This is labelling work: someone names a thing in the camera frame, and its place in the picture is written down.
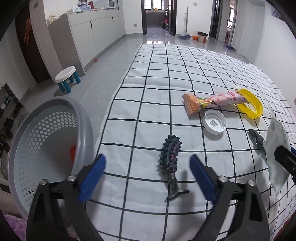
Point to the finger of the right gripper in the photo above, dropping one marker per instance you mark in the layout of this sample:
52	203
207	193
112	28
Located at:
286	158
293	150

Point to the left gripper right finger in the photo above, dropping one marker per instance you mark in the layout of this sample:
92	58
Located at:
249	221

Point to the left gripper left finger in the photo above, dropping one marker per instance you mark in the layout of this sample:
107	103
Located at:
58	203

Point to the grey cloth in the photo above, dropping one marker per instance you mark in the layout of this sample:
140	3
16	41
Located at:
258	139

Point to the red plastic bag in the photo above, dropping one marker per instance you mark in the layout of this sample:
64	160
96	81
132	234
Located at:
72	153

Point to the yellow plastic lid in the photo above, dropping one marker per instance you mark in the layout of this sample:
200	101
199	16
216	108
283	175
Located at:
252	107

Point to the white round cap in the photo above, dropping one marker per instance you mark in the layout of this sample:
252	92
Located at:
214	122

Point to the pink snack wrapper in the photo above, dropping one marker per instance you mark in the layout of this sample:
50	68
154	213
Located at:
194	104

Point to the small trash bin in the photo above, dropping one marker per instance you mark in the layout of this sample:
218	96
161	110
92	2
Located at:
202	37

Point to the grey perforated laundry basket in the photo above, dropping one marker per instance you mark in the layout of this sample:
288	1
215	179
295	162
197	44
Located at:
41	148

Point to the grey shoe rack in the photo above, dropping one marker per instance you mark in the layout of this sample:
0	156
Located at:
10	109

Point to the black white checkered tablecloth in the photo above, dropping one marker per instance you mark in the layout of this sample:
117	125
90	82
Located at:
130	201

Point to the white teal child stool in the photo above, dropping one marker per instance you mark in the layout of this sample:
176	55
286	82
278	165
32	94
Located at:
70	74

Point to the broom with blue dustpan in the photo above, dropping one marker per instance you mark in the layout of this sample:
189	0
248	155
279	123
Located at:
182	23

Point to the grey sideboard cabinet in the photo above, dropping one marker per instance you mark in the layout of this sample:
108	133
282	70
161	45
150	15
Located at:
79	38

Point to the dark wooden door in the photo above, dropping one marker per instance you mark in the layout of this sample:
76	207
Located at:
28	46

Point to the white microwave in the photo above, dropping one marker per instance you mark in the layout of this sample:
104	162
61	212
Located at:
105	4

